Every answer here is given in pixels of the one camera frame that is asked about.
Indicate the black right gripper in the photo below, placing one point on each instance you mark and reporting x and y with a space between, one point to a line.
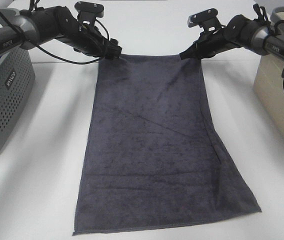
213 42

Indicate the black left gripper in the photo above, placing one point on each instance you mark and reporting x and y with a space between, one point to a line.
84 37

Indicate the dark grey towel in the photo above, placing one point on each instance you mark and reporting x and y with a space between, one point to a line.
153 158

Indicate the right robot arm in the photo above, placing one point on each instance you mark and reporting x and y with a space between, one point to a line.
257 36

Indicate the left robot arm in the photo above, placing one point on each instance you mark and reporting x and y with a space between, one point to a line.
37 25

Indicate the beige plastic basket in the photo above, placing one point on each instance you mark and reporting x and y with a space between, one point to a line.
268 84

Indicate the grey perforated plastic basket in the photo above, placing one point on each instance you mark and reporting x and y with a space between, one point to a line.
16 80

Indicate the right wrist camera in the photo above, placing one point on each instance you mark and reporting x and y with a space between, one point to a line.
206 19

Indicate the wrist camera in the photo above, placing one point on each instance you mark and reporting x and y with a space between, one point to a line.
88 11
206 19

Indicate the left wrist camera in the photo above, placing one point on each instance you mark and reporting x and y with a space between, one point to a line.
88 11

